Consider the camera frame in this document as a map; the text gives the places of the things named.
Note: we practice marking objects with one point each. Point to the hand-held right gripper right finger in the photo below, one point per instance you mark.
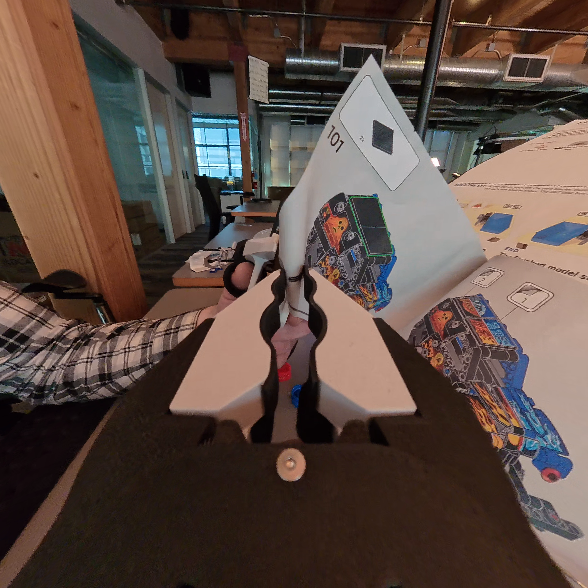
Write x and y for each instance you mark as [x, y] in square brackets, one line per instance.
[363, 367]

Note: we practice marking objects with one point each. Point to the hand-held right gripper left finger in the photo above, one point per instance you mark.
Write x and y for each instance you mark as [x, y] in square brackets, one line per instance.
[225, 367]

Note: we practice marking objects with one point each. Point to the instruction booklet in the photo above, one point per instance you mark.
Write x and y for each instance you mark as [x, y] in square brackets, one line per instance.
[413, 230]

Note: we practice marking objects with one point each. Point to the person's left forearm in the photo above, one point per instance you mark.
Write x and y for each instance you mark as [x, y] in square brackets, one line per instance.
[92, 354]

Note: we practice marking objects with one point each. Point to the person's left hand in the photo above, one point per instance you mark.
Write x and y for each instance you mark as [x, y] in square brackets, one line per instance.
[226, 299]

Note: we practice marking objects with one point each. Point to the wooden background table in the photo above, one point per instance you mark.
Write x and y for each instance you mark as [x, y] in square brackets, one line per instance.
[230, 234]

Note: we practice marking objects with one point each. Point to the small red wheel hub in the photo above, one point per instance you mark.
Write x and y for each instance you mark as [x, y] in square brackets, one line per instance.
[285, 372]

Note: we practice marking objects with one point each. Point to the blue wheel hub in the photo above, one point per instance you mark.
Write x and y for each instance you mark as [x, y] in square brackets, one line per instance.
[296, 395]

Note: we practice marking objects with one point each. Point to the black office chair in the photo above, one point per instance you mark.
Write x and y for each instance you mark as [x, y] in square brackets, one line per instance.
[55, 285]

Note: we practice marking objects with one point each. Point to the white hanging paper sign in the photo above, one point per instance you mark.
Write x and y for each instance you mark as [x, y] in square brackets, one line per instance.
[258, 78]

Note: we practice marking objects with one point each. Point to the black pole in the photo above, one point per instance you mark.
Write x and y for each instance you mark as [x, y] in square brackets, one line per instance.
[432, 64]

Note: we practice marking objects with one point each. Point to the silver ventilation duct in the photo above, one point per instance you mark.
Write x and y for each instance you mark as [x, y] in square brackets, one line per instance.
[441, 69]

